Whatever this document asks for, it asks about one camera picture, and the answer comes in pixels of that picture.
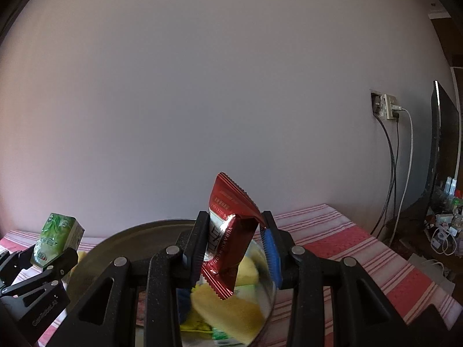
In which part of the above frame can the round metal tin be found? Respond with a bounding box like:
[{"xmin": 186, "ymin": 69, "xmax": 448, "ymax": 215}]
[{"xmin": 66, "ymin": 219, "xmax": 276, "ymax": 346}]

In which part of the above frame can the black cable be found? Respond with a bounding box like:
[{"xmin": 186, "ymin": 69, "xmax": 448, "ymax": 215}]
[{"xmin": 369, "ymin": 113, "xmax": 401, "ymax": 239}]

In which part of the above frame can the wall socket with plugs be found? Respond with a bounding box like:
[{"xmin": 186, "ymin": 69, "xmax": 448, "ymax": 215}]
[{"xmin": 370, "ymin": 90, "xmax": 402, "ymax": 121}]

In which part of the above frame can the green carton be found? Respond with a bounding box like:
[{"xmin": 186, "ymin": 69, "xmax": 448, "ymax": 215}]
[
  {"xmin": 212, "ymin": 327, "xmax": 230, "ymax": 341},
  {"xmin": 31, "ymin": 213, "xmax": 85, "ymax": 268}
]

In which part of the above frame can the yellow green sponge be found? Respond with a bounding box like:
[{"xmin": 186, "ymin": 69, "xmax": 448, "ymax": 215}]
[{"xmin": 236, "ymin": 256, "xmax": 259, "ymax": 287}]

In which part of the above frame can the black monitor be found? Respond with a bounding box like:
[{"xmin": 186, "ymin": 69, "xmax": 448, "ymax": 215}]
[{"xmin": 424, "ymin": 80, "xmax": 460, "ymax": 205}]

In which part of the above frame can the cluttered side table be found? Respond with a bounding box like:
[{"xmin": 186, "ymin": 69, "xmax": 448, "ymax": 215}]
[{"xmin": 380, "ymin": 180, "xmax": 462, "ymax": 301}]

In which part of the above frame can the red snack packet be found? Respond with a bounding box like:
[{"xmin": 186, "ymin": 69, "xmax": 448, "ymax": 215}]
[{"xmin": 202, "ymin": 172, "xmax": 264, "ymax": 300}]

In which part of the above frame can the red white striped cloth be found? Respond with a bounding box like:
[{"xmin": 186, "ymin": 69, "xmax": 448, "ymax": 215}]
[{"xmin": 1, "ymin": 204, "xmax": 462, "ymax": 346}]

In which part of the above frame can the yellow snack packet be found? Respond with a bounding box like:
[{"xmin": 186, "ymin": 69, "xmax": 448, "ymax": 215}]
[{"xmin": 180, "ymin": 309, "xmax": 212, "ymax": 335}]

